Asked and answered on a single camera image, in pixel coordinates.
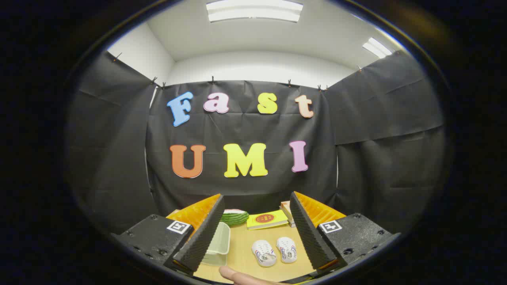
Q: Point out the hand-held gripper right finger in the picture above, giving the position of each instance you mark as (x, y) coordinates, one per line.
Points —
(309, 233)

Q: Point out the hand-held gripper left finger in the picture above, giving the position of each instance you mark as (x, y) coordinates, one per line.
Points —
(206, 233)

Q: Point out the pale green fabric storage box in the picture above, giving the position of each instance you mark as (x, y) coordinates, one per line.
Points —
(222, 242)

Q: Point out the white shoe with striped sides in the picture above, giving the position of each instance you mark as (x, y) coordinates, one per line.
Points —
(263, 253)
(286, 249)

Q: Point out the white book under beige book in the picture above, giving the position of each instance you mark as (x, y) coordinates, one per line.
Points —
(291, 221)

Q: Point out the watermelon slice plush toy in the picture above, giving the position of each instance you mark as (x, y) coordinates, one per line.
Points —
(235, 218)

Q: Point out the beige book with orange corner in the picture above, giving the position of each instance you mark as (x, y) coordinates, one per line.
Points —
(285, 206)

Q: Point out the yellow book with red circle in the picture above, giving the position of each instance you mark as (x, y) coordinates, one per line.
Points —
(267, 220)

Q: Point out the black backdrop cloth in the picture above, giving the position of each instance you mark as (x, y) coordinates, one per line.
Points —
(245, 130)

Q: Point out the small ceiling light panel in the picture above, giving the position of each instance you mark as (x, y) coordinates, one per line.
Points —
(377, 47)

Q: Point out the long ceiling light panel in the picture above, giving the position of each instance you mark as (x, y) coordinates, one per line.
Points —
(253, 10)

